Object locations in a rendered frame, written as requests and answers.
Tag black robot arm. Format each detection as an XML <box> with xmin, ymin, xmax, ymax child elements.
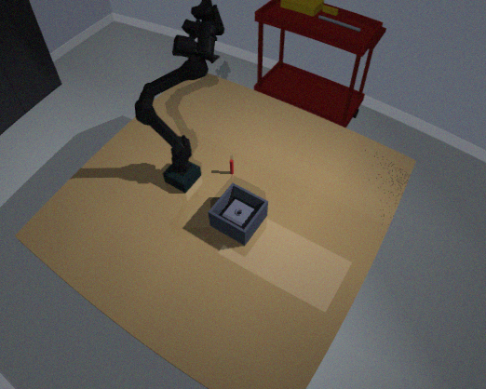
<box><xmin>135</xmin><ymin>19</ymin><xmax>220</xmax><ymax>176</ymax></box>

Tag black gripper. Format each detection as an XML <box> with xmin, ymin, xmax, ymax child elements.
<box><xmin>191</xmin><ymin>0</ymin><xmax>224</xmax><ymax>42</ymax></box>

